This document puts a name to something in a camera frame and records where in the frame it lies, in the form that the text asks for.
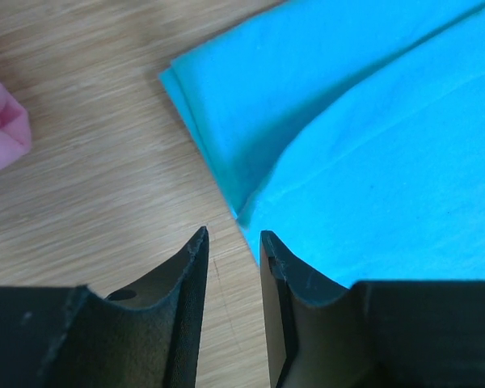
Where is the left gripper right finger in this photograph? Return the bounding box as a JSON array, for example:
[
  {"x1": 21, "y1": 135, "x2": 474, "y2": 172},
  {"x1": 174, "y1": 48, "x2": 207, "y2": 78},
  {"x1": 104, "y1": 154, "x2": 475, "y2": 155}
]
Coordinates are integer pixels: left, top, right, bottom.
[{"x1": 260, "y1": 231, "x2": 485, "y2": 387}]

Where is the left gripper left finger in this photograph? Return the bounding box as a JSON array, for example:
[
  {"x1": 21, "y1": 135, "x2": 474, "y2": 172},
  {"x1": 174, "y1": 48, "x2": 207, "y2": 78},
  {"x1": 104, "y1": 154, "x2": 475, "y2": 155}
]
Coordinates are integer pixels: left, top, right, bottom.
[{"x1": 0, "y1": 227, "x2": 209, "y2": 387}]

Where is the cyan t shirt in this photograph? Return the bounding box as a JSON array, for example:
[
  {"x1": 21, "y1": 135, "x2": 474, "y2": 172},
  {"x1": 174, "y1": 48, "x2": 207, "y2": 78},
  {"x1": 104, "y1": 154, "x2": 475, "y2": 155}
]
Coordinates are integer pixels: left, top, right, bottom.
[{"x1": 160, "y1": 1, "x2": 485, "y2": 286}]

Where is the pink folded t shirt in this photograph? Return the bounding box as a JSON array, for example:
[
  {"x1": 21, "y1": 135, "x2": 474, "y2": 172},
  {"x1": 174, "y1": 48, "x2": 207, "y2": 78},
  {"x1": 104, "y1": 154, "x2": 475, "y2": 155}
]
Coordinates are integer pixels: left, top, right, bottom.
[{"x1": 0, "y1": 83, "x2": 32, "y2": 170}]

